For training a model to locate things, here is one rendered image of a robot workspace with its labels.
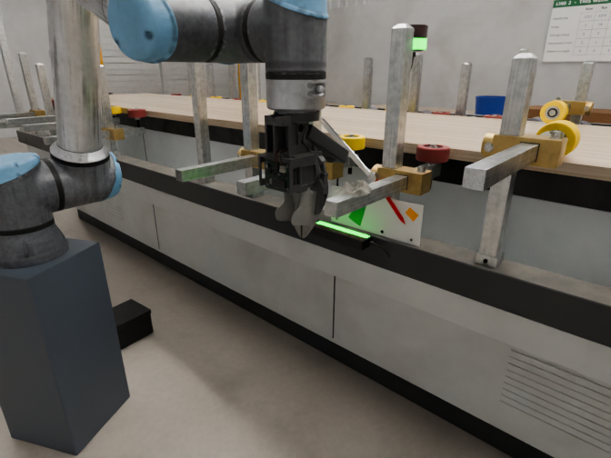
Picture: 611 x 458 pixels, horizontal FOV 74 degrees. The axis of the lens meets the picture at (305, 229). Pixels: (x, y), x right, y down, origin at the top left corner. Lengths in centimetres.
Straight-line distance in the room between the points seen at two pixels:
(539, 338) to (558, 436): 44
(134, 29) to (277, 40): 18
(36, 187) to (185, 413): 85
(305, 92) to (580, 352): 73
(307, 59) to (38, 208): 89
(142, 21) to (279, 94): 19
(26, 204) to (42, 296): 24
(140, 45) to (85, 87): 63
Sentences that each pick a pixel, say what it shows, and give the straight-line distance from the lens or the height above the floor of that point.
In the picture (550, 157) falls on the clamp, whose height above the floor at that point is 94.
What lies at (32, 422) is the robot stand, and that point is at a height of 10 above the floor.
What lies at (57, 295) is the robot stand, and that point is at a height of 52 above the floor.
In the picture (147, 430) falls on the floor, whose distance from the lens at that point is 156.
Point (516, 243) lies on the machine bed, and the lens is 115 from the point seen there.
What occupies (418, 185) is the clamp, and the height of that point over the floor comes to 84.
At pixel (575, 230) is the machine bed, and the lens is 111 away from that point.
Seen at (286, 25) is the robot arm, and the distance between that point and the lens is 61.
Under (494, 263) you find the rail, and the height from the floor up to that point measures 71.
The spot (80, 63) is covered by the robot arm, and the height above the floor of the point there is 110.
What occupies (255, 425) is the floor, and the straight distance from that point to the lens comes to 149.
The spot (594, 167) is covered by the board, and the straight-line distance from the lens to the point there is 104.
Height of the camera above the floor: 109
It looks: 21 degrees down
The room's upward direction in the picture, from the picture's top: straight up
